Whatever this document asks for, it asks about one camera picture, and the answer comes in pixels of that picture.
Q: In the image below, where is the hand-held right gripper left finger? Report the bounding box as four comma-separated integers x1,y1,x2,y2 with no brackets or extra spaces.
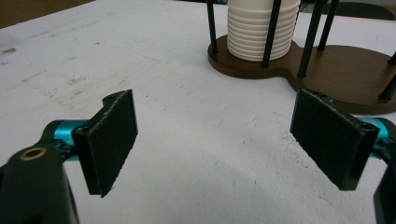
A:
71,89,139,199

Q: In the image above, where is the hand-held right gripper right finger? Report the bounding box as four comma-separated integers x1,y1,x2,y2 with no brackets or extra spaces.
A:
290,88,381,191

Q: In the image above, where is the white foam mat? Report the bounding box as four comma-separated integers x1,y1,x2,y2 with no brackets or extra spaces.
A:
0,0,396,224

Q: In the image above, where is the black wire rack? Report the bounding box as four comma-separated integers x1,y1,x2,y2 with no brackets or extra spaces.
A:
205,0,396,116

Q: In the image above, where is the stack of white paper cups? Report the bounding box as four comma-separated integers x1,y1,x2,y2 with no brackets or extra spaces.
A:
226,0,302,63

